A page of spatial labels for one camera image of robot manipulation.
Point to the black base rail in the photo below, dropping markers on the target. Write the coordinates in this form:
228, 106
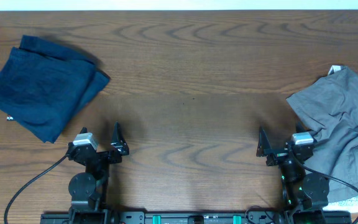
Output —
248, 217

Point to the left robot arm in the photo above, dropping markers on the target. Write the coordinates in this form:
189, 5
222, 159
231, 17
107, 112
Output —
88, 189

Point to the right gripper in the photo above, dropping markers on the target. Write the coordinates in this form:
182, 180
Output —
265, 148

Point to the grey shorts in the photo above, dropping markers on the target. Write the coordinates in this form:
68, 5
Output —
329, 109

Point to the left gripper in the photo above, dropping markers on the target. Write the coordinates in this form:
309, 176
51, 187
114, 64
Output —
120, 147

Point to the folded navy blue garment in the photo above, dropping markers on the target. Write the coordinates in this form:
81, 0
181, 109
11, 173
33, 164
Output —
43, 85

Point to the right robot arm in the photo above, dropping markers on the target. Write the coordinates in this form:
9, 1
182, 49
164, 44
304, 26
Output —
304, 194

